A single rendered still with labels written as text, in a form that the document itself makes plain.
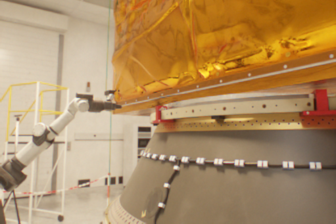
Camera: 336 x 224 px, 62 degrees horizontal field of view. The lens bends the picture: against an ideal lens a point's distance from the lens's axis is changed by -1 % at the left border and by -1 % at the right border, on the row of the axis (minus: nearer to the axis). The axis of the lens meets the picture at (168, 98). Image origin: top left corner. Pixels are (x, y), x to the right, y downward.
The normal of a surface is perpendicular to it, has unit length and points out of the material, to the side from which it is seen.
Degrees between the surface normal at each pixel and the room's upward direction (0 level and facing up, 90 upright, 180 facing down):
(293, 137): 62
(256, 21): 90
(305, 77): 90
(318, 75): 90
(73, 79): 90
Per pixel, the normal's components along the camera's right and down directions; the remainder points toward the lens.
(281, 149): -0.37, -0.57
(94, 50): 0.58, -0.11
